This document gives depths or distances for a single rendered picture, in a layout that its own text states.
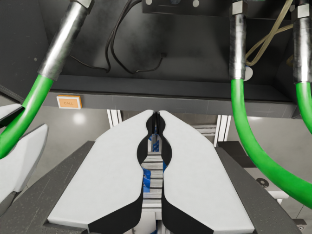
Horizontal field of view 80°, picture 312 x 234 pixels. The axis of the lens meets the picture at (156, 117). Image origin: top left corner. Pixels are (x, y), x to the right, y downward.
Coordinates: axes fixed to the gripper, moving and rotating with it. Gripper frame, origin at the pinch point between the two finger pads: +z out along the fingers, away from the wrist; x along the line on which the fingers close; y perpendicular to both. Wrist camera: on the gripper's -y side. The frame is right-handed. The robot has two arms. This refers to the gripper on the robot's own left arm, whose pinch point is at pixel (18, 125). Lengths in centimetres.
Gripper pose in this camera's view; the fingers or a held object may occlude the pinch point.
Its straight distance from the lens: 19.1
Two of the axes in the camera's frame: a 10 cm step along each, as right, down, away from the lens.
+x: 7.6, 6.4, 1.0
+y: -3.0, 2.2, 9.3
